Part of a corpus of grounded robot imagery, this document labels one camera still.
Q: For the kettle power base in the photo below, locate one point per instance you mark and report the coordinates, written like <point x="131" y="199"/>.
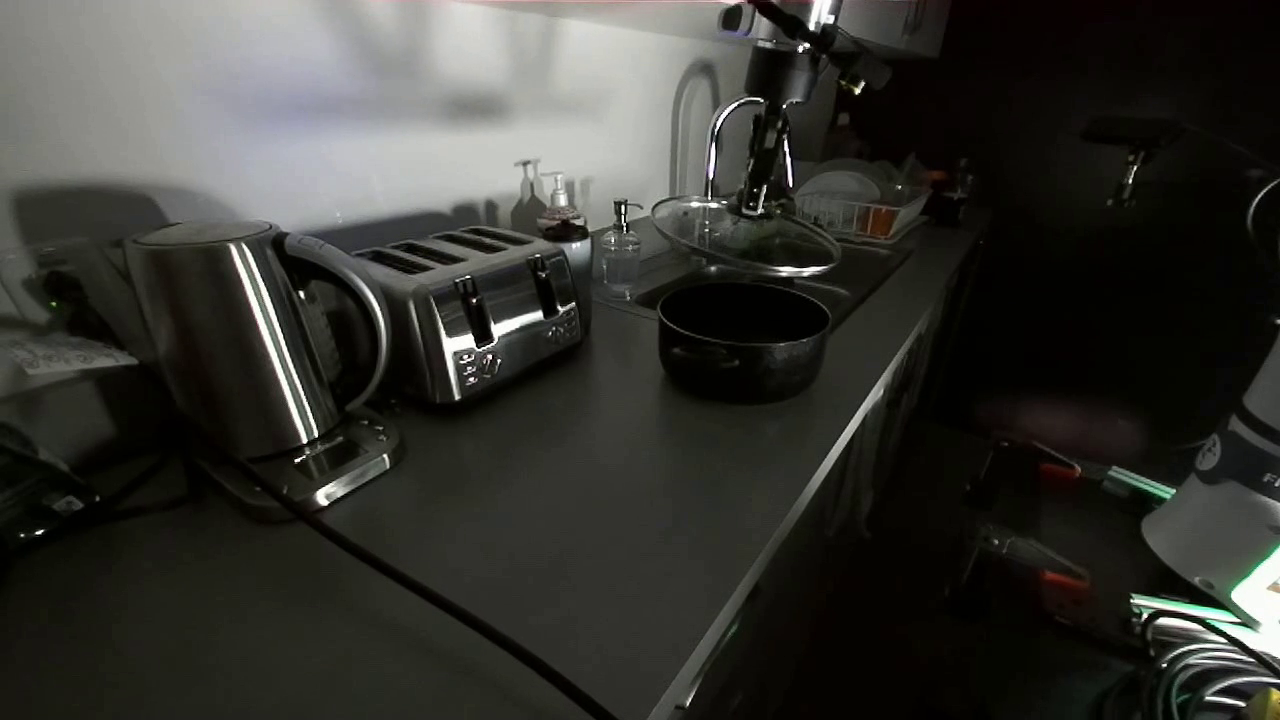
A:
<point x="333" y="464"/>

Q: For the dark metal cooking pot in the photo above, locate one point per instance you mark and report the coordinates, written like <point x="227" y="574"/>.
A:
<point x="742" y="341"/>

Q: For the clear drinking glass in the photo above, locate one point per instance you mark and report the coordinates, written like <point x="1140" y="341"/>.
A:
<point x="564" y="201"/>

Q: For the arched cutting board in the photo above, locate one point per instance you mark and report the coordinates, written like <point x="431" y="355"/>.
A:
<point x="688" y="127"/>

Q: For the dark bag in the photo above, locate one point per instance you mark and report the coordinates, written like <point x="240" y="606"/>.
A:
<point x="80" y="255"/>

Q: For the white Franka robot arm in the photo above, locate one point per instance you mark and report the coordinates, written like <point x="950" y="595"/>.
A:
<point x="802" y="26"/>

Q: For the white paper sheet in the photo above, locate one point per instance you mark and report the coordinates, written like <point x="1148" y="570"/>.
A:
<point x="62" y="356"/>

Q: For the small glass bottle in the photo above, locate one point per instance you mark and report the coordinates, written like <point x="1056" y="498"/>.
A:
<point x="622" y="242"/>

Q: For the steel electric kettle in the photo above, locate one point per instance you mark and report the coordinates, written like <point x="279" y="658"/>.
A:
<point x="235" y="341"/>

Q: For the steel four-slot toaster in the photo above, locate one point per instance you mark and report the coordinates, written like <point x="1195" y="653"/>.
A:
<point x="464" y="314"/>

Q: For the clear wine glass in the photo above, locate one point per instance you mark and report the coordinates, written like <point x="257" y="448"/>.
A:
<point x="528" y="201"/>

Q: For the small dark bowl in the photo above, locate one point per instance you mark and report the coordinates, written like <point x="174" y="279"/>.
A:
<point x="570" y="247"/>

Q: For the chrome arched kitchen faucet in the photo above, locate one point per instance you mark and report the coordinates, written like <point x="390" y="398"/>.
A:
<point x="722" y="133"/>

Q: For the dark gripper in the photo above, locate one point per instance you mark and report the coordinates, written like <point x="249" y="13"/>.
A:
<point x="781" y="78"/>

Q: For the dish drying rack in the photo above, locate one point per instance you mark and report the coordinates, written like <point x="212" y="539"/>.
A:
<point x="867" y="201"/>

